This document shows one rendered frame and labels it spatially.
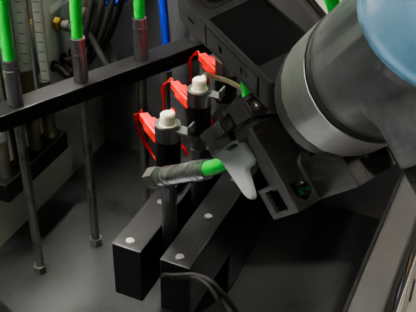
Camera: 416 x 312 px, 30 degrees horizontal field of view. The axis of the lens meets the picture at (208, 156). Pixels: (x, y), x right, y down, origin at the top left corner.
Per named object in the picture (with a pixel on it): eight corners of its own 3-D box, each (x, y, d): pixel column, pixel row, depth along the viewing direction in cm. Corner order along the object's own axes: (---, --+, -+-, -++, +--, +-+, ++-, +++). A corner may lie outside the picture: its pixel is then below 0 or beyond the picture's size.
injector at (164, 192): (191, 282, 93) (192, 137, 80) (155, 270, 94) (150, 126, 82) (201, 267, 95) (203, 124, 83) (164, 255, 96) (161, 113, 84)
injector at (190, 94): (218, 242, 99) (223, 101, 86) (183, 231, 100) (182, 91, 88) (227, 228, 101) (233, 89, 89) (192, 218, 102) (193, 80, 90)
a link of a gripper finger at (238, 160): (220, 216, 62) (260, 197, 54) (184, 151, 63) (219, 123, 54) (251, 199, 64) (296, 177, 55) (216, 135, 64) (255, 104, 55)
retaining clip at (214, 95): (225, 95, 88) (225, 85, 88) (219, 102, 87) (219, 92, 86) (199, 88, 90) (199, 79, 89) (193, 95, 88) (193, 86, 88)
